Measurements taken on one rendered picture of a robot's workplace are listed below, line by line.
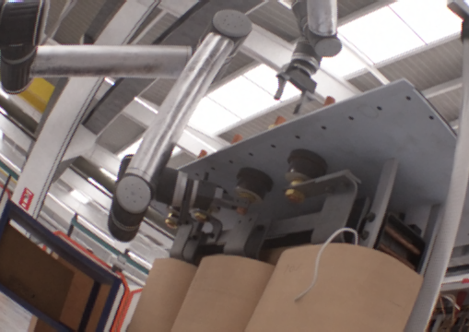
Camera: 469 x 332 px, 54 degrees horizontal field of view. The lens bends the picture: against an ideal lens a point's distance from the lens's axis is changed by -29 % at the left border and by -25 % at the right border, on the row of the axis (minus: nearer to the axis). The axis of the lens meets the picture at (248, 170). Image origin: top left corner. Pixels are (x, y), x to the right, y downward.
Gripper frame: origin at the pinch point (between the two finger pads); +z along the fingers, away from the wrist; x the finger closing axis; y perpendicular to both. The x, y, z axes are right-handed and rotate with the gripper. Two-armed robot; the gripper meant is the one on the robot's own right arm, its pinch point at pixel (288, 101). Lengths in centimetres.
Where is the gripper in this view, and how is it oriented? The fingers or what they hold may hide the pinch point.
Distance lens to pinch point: 196.8
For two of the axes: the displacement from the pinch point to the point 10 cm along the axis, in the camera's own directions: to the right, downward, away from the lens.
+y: 5.5, -1.3, -8.2
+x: 7.5, 5.2, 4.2
